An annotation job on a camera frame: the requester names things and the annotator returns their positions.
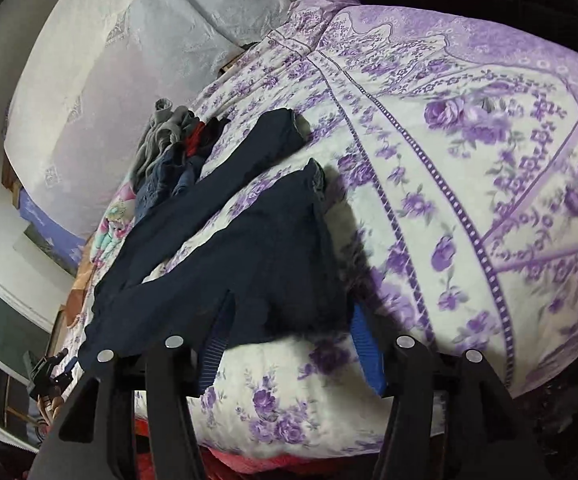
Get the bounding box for purple floral bedsheet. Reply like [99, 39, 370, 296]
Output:
[59, 0, 578, 446]

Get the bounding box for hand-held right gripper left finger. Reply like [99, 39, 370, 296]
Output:
[29, 292, 237, 480]

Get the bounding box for folded teal pink floral blanket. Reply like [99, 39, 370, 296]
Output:
[86, 180, 142, 281]

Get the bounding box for wooden box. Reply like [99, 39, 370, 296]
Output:
[219, 52, 244, 76]

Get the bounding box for red cloth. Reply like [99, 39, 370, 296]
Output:
[184, 122, 207, 156]

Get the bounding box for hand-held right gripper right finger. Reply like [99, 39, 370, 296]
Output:
[351, 305, 552, 480]

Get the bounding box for blue printed cloth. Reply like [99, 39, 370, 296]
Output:
[19, 187, 87, 273]

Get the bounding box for navy pants with grey waistband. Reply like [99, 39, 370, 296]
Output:
[79, 108, 354, 376]

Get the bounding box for grey garment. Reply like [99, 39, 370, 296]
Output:
[136, 99, 200, 176]

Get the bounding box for blue jeans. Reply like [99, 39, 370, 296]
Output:
[134, 147, 204, 221]

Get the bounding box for orange brown cloth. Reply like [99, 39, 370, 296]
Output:
[64, 245, 100, 331]

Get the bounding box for white lace cover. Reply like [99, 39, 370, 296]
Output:
[4, 0, 344, 241]

